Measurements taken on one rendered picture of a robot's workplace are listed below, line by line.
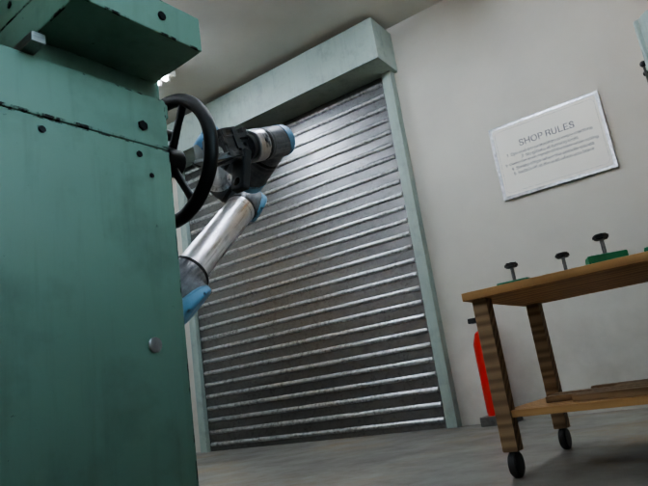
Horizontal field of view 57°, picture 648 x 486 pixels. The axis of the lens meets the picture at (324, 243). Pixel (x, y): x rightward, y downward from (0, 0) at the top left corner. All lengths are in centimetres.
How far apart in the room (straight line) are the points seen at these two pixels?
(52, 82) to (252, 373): 386
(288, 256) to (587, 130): 216
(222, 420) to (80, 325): 407
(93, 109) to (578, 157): 307
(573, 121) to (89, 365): 326
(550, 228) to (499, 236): 29
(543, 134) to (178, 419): 316
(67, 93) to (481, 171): 316
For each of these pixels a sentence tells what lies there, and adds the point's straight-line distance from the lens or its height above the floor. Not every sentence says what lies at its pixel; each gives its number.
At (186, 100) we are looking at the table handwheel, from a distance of 128.
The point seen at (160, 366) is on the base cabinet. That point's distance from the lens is 89.
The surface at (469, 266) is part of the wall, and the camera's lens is 377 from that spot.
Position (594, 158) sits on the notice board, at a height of 133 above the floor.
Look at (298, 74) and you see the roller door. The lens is 443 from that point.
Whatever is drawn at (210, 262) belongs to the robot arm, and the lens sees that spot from 197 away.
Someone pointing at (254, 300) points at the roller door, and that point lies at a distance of 462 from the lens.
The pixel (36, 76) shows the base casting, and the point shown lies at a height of 77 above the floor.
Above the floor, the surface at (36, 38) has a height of 80.
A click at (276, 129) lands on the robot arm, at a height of 102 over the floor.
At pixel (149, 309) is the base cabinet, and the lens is 89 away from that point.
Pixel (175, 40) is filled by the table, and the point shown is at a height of 84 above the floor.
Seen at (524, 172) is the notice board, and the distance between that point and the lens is 374.
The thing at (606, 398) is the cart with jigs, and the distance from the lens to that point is 182.
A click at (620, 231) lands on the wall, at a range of 358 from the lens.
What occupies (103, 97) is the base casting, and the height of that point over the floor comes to 77.
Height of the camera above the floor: 30
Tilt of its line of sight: 14 degrees up
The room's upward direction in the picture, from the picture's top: 9 degrees counter-clockwise
